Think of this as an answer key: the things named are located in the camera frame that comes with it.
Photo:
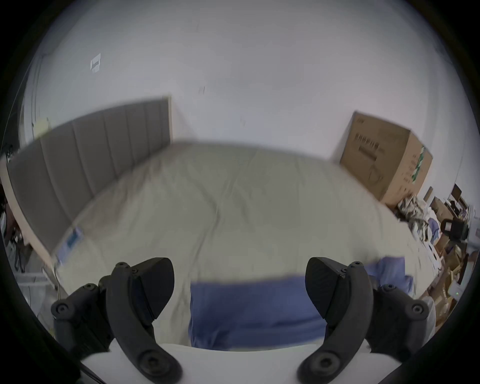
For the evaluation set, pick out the blue garment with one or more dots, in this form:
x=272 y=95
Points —
x=255 y=311

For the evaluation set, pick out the grey padded headboard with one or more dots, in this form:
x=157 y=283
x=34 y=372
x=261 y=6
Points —
x=86 y=157

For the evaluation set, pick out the large brown cardboard carton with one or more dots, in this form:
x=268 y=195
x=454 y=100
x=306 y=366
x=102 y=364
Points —
x=386 y=159

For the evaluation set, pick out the pile of cartons and clutter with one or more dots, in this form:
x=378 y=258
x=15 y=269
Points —
x=438 y=240

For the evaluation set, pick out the bed with beige sheet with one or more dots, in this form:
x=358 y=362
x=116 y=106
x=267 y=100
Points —
x=232 y=210

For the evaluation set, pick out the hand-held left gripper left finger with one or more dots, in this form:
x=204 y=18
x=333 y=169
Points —
x=127 y=300

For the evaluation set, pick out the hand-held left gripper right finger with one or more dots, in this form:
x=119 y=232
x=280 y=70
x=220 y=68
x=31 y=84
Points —
x=348 y=300

